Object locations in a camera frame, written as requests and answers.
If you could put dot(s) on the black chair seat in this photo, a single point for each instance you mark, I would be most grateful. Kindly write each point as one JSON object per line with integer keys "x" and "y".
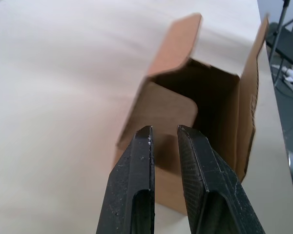
{"x": 288, "y": 46}

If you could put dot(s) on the open-flapped brown cardboard box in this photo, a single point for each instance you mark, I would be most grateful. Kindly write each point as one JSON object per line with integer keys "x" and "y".
{"x": 166, "y": 102}

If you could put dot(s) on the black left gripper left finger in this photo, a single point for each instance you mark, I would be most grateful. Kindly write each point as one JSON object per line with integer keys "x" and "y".
{"x": 129, "y": 185}

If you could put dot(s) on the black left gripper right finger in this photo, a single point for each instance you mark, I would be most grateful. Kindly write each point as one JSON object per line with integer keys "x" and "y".
{"x": 217, "y": 195}

